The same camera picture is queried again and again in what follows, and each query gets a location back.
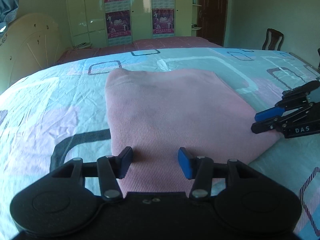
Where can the stack of papers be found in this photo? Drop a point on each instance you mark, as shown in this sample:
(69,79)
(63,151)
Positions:
(83,45)

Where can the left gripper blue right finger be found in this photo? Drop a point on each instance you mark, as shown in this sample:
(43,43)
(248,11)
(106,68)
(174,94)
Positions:
(199,169)

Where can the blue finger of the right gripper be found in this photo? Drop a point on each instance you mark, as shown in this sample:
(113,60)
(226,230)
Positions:
(270,113)

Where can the pink sweatshirt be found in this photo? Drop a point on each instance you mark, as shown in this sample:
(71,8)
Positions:
(157,113)

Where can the dark wooden door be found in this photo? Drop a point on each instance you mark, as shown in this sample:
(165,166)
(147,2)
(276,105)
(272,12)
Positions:
(211,19)

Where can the dark wooden chair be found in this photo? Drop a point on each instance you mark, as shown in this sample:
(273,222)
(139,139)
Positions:
(274,40)

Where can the lower left poster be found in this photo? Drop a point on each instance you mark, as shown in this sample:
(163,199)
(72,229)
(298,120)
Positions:
(118,24)

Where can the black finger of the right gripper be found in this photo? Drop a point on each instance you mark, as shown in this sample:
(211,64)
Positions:
(267,126)

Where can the maroon striped bedspread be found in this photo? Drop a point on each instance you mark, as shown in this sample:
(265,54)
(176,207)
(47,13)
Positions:
(144,44)

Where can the light blue patterned bedsheet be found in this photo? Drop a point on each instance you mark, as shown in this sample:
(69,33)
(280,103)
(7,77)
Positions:
(67,103)

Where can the corner shelf unit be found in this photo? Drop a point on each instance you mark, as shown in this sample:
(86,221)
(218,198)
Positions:
(195,15)

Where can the cream curved headboard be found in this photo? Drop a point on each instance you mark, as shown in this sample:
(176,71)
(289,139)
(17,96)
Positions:
(32,43)

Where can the cream wardrobe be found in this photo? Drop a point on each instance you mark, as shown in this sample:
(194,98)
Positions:
(87,20)

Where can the green curtain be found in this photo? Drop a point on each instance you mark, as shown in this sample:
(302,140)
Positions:
(9,10)

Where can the lower right poster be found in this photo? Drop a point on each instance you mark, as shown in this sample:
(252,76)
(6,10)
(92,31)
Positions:
(163,21)

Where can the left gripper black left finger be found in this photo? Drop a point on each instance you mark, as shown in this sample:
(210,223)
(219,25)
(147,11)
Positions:
(109,170)

